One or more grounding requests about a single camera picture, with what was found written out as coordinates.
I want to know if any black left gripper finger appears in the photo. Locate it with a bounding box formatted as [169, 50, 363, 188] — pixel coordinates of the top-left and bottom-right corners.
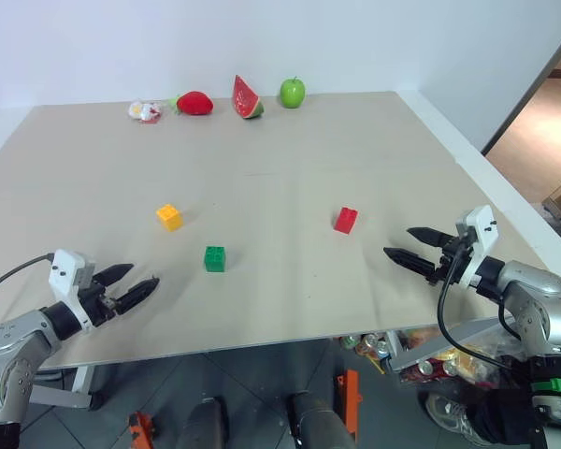
[115, 277, 161, 315]
[95, 263, 136, 288]

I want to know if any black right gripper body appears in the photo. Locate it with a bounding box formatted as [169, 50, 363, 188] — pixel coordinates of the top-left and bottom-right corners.
[424, 237, 474, 286]

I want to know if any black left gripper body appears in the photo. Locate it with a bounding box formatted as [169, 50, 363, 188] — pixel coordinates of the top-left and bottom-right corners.
[81, 274, 123, 326]

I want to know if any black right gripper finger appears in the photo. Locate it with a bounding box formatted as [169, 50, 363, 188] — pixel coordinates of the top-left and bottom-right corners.
[406, 226, 451, 250]
[382, 246, 439, 279]

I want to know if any yellow toy brick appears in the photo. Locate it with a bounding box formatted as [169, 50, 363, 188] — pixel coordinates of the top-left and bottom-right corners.
[155, 203, 184, 233]

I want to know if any red toy brick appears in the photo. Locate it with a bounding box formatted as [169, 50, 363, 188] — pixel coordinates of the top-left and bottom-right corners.
[333, 206, 359, 236]

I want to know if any green toy brick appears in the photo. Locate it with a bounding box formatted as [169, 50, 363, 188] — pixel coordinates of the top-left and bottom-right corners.
[203, 245, 229, 273]

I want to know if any white metal table brace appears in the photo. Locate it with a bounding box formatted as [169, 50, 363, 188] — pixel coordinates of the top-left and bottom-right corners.
[386, 316, 515, 373]

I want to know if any cluster of drink cans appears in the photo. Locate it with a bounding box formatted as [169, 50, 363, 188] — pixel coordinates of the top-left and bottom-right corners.
[339, 332, 392, 362]

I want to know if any white metal table leg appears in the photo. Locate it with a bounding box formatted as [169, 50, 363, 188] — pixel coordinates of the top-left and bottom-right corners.
[30, 364, 105, 412]

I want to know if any orange black clamp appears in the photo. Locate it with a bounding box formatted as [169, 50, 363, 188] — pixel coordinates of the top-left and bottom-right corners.
[334, 369, 363, 443]
[126, 411, 163, 449]

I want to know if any dark rounded shape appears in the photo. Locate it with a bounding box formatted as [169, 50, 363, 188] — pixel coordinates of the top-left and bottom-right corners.
[175, 396, 229, 449]
[285, 391, 356, 449]

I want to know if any grey white sneaker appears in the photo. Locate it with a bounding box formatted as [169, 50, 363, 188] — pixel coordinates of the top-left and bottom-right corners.
[424, 391, 488, 448]

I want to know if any red toy strawberry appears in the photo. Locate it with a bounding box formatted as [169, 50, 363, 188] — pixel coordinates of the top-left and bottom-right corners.
[169, 90, 215, 117]

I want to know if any green toy apple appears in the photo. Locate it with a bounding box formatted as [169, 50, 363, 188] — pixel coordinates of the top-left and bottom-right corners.
[280, 77, 307, 109]

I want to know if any toy watermelon slice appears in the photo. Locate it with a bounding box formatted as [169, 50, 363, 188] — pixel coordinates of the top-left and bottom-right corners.
[232, 74, 266, 121]

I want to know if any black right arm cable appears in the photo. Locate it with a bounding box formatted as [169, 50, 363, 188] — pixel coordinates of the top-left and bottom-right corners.
[437, 236, 534, 371]

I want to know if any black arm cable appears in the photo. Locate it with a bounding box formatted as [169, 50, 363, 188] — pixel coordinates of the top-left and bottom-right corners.
[0, 253, 56, 300]
[437, 236, 534, 371]

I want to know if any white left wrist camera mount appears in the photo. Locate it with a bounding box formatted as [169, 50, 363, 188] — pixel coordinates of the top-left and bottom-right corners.
[48, 249, 97, 332]

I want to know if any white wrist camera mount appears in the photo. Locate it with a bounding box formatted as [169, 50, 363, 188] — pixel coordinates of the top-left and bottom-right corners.
[48, 249, 97, 332]
[455, 204, 499, 287]

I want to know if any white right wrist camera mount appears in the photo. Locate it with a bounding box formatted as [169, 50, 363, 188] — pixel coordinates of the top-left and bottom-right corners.
[455, 204, 499, 287]

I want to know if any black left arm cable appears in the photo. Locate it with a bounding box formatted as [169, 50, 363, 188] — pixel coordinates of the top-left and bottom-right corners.
[0, 253, 56, 300]

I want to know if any grey door frame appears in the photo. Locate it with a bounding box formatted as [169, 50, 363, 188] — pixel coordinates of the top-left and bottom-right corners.
[480, 27, 561, 156]

